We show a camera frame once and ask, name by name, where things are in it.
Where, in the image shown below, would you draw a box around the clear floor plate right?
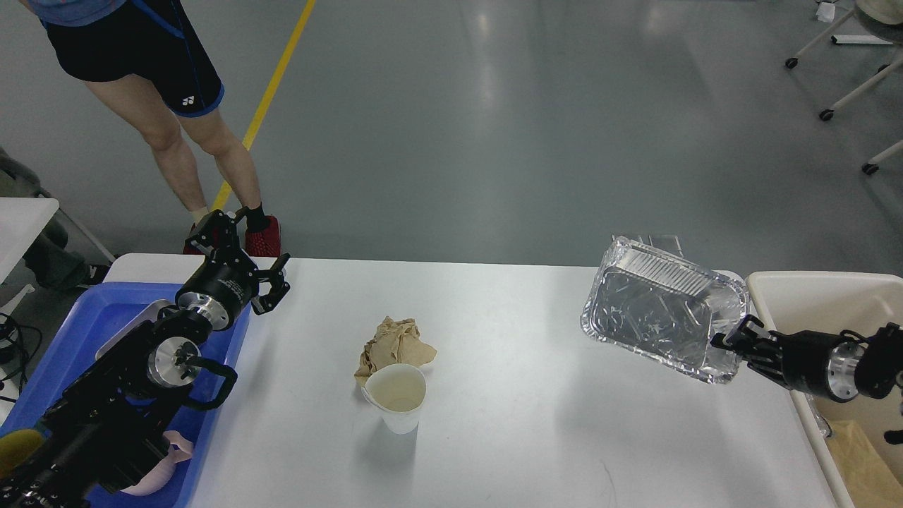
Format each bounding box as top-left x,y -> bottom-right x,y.
630,234 -> 684,258

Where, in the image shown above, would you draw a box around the white paper cup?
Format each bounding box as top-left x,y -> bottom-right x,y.
361,363 -> 427,435

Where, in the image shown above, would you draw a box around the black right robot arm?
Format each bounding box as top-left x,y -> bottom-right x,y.
710,315 -> 902,403

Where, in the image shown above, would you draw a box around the black cables on floor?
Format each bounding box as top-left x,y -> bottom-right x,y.
0,314 -> 42,406

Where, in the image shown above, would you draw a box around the standing person in shorts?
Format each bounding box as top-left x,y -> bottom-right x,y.
23,1 -> 283,258

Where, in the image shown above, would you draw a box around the small steel tray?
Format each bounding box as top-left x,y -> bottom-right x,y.
95,299 -> 172,361

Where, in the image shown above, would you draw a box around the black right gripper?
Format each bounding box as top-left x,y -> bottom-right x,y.
710,315 -> 865,403

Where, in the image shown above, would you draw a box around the brown paper in bin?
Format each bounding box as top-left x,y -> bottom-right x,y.
827,421 -> 902,507

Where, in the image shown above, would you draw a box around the pink mug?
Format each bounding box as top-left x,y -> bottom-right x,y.
122,430 -> 194,497

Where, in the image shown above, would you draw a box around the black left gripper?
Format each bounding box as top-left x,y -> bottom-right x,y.
175,207 -> 291,332

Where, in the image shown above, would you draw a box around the beige plastic bin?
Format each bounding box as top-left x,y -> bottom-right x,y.
747,271 -> 902,507

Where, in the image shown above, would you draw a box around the rolling chair base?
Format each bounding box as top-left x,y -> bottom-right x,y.
783,0 -> 903,176

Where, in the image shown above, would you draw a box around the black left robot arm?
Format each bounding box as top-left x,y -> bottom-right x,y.
2,207 -> 290,507

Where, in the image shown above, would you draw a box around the aluminium foil tray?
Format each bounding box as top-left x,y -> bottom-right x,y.
580,236 -> 751,384

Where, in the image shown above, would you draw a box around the white side table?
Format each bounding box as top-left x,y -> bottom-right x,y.
1,197 -> 59,281

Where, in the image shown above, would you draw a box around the brown paper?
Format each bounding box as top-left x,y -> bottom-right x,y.
827,421 -> 902,507
354,316 -> 437,388

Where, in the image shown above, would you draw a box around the dark blue yellow mug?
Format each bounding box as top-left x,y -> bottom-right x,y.
1,430 -> 45,480

